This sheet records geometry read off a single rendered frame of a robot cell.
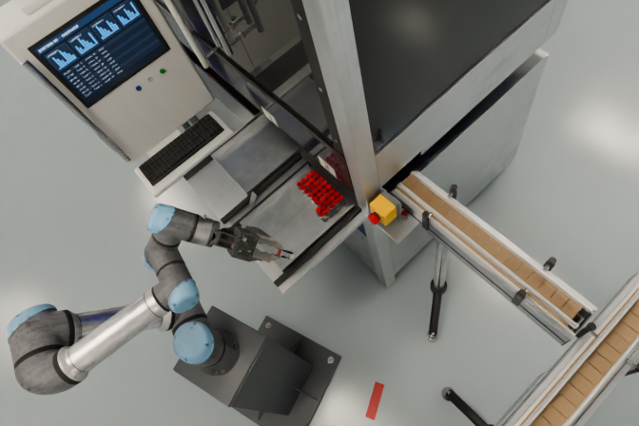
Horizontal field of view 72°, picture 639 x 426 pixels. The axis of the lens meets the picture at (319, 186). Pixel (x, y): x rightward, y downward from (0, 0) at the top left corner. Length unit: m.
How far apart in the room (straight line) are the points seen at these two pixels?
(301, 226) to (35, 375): 0.88
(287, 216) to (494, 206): 1.33
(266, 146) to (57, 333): 0.98
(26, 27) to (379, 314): 1.91
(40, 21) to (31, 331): 0.97
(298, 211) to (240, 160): 0.36
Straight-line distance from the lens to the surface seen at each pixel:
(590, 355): 1.47
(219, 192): 1.80
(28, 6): 1.76
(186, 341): 1.47
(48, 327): 1.37
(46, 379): 1.30
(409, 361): 2.33
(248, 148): 1.86
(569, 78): 3.20
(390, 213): 1.42
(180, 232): 1.15
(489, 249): 1.49
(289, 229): 1.62
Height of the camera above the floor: 2.31
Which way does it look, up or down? 59 degrees down
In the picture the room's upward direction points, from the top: 22 degrees counter-clockwise
